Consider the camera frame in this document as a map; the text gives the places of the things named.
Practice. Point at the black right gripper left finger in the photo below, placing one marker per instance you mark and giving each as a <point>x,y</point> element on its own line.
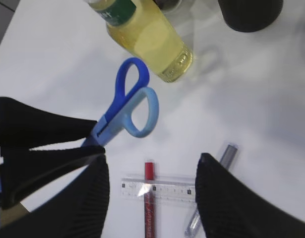
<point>78,211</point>

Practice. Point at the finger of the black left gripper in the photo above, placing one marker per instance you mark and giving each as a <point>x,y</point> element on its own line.
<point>24,171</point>
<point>23,126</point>

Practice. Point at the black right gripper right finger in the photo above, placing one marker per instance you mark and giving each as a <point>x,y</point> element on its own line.
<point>229,209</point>

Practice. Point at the red glitter pen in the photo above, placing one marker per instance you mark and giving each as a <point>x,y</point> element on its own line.
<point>149,210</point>

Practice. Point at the black mesh pen holder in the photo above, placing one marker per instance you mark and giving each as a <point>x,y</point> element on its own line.
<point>250,15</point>

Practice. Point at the clear plastic ruler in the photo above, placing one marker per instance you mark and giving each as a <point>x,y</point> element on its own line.
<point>162,191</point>

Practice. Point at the yellow tea drink bottle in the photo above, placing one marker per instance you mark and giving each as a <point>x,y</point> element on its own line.
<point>141,28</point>

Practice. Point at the blue scissors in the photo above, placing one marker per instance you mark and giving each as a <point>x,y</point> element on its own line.
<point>118,115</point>

